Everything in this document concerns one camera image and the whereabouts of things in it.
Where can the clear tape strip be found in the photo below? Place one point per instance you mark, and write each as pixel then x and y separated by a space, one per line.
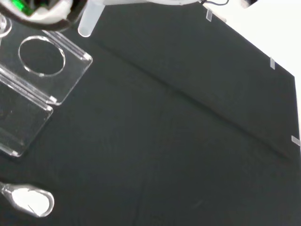
pixel 272 63
pixel 208 14
pixel 295 140

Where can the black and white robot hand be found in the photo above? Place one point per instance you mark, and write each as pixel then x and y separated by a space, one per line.
pixel 47 16

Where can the clear funnel stand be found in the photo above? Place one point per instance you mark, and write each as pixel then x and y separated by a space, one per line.
pixel 47 87

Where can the black cloth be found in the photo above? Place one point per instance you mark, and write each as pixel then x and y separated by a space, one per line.
pixel 164 141

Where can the small glass funnel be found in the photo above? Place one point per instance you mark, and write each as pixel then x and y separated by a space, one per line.
pixel 4 26

